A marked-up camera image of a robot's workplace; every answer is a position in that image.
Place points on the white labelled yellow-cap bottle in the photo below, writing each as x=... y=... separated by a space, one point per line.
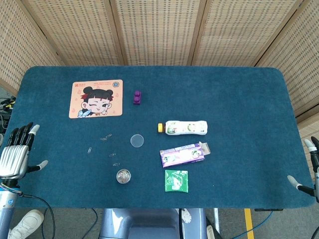
x=184 y=127

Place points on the purple toy building block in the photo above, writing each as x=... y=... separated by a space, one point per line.
x=137 y=97

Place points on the clear round paper clip jar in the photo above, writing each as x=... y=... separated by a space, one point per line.
x=123 y=176

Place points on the white sneaker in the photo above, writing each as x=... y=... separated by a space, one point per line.
x=26 y=224

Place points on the clear round plastic lid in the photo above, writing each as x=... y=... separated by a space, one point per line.
x=137 y=140

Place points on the blue table cloth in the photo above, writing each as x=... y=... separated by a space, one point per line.
x=236 y=112

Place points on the green foil packet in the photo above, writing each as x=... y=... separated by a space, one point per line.
x=176 y=181

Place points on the grey-blue robot torso base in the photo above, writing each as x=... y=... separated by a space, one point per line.
x=139 y=221

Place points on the black bar under table edge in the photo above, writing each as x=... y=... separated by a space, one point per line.
x=269 y=209

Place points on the white perforated bracket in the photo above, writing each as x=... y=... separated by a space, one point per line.
x=186 y=216

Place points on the cartoon girl mouse pad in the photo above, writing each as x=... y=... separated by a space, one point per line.
x=79 y=109

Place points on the woven rattan screen panel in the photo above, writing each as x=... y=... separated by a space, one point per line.
x=299 y=62
x=159 y=32
x=82 y=32
x=244 y=32
x=15 y=49

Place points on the purple toothpaste box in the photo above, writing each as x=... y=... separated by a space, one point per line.
x=182 y=155

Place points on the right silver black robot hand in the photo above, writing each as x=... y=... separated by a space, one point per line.
x=316 y=159

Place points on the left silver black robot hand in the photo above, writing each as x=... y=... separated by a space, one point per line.
x=13 y=159

